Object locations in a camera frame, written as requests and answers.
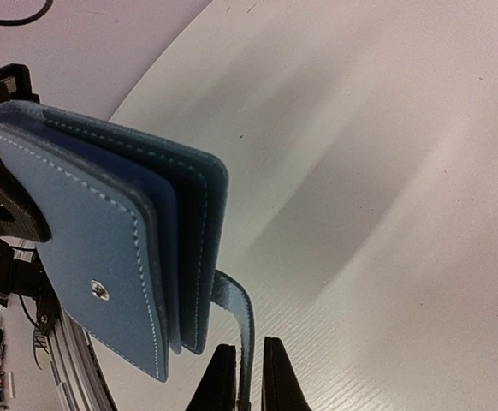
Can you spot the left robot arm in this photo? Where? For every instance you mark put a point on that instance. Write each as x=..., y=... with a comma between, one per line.
x=18, y=276

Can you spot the blue leather card holder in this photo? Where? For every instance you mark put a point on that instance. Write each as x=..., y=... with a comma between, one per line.
x=135, y=227

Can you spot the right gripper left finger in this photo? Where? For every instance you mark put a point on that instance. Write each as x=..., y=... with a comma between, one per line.
x=217, y=388

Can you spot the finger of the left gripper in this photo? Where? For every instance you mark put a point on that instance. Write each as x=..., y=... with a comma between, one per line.
x=5, y=192

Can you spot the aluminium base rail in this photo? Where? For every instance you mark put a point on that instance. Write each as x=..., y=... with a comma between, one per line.
x=78, y=378

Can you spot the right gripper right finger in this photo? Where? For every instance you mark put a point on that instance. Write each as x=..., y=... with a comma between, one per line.
x=280, y=388

